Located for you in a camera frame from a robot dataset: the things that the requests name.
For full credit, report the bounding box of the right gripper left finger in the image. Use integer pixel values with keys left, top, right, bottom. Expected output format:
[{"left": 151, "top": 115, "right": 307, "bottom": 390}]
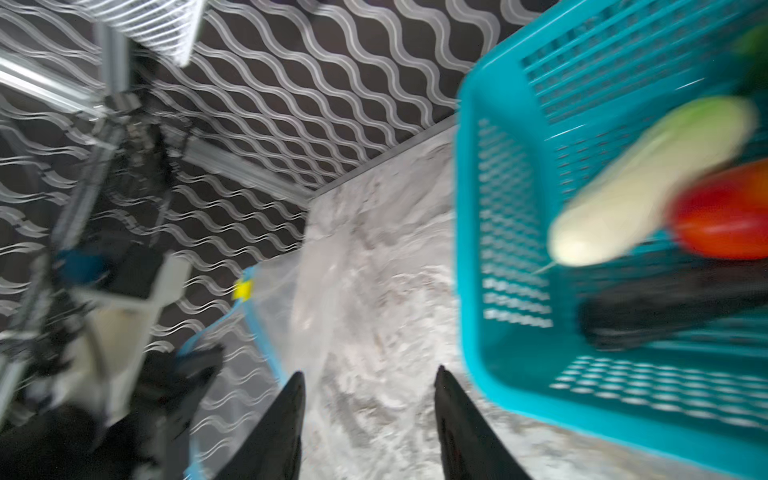
[{"left": 215, "top": 371, "right": 306, "bottom": 480}]

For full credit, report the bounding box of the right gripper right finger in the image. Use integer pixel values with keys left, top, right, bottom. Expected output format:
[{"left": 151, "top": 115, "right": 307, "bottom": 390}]
[{"left": 434, "top": 366, "right": 531, "bottom": 480}]

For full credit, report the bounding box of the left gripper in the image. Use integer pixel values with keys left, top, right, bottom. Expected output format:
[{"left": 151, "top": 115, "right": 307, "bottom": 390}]
[{"left": 1, "top": 346, "right": 224, "bottom": 479}]

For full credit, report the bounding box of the clear zip top bag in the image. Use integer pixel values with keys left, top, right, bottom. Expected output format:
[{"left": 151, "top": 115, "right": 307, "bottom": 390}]
[{"left": 181, "top": 225, "right": 461, "bottom": 479}]

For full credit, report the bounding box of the red orange tomato toy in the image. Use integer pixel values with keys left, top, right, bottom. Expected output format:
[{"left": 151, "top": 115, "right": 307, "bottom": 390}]
[{"left": 667, "top": 159, "right": 767, "bottom": 260}]

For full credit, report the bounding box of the green leafy vegetable toy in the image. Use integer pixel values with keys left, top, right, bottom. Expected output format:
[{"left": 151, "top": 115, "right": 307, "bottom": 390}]
[{"left": 735, "top": 23, "right": 767, "bottom": 96}]

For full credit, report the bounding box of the clear wall basket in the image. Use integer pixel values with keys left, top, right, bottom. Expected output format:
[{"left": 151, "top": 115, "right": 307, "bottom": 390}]
[{"left": 73, "top": 0, "right": 208, "bottom": 67}]

